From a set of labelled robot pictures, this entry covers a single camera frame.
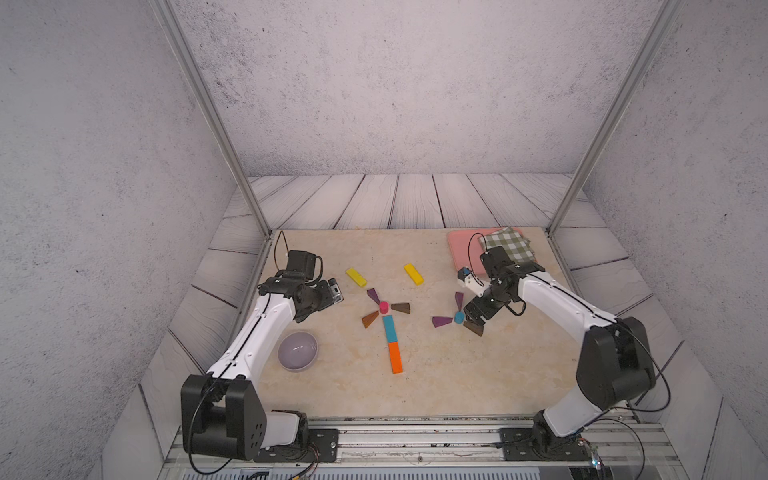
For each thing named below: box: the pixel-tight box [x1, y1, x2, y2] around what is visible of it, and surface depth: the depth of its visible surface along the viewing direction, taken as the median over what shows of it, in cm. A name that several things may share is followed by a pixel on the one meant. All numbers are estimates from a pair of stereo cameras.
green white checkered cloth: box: [478, 226, 537, 263], surface depth 117 cm
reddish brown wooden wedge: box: [362, 310, 379, 329], surface depth 97 cm
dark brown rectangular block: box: [391, 302, 411, 315], surface depth 99 cm
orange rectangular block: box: [387, 342, 404, 374], surface depth 91 cm
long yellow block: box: [345, 268, 368, 288], surface depth 109 cm
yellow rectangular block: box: [403, 263, 425, 286], surface depth 109 cm
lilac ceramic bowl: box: [277, 331, 319, 371], surface depth 87 cm
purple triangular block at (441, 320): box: [432, 316, 453, 328], surface depth 97 cm
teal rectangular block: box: [383, 315, 398, 343], surface depth 96 cm
